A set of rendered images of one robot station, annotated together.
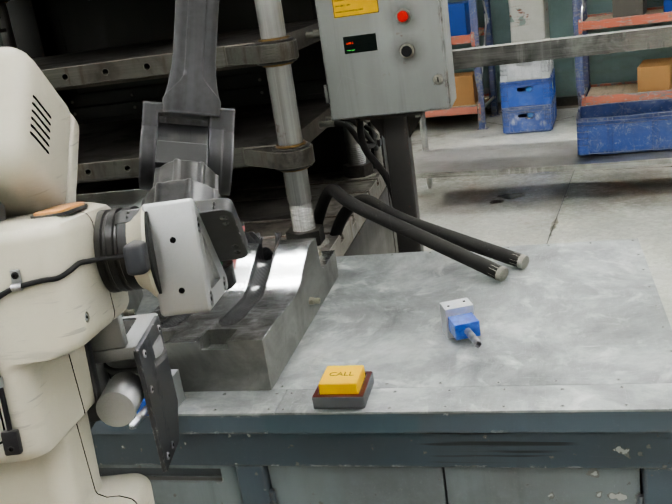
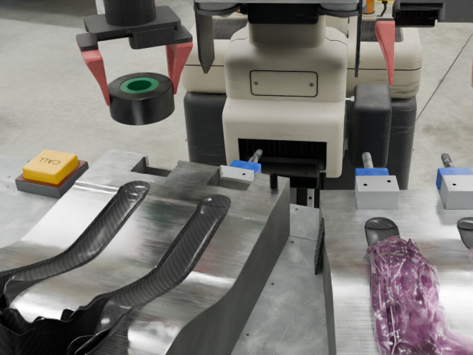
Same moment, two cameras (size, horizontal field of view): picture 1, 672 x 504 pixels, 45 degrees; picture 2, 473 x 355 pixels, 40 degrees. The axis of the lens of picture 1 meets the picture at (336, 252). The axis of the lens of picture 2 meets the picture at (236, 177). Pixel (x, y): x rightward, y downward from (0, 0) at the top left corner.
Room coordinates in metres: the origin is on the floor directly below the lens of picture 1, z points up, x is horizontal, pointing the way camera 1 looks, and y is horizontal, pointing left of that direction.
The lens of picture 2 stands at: (1.93, 0.40, 1.33)
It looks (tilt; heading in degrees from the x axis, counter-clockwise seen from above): 32 degrees down; 187
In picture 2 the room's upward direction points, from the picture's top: 3 degrees counter-clockwise
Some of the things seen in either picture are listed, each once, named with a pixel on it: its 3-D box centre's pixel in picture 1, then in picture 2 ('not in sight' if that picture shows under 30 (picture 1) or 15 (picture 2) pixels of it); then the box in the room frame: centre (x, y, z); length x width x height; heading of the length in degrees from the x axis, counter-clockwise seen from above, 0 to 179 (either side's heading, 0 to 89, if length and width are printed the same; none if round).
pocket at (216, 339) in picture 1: (220, 345); (157, 177); (1.22, 0.21, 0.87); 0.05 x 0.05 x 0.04; 75
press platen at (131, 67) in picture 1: (132, 82); not in sight; (2.46, 0.52, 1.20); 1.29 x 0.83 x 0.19; 75
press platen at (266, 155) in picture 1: (150, 163); not in sight; (2.46, 0.52, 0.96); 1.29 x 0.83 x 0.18; 75
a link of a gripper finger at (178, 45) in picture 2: not in sight; (159, 58); (1.21, 0.23, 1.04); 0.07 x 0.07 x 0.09; 25
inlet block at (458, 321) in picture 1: (465, 328); not in sight; (1.24, -0.19, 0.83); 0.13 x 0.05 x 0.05; 6
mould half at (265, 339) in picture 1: (239, 294); (99, 301); (1.45, 0.19, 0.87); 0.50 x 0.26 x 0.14; 165
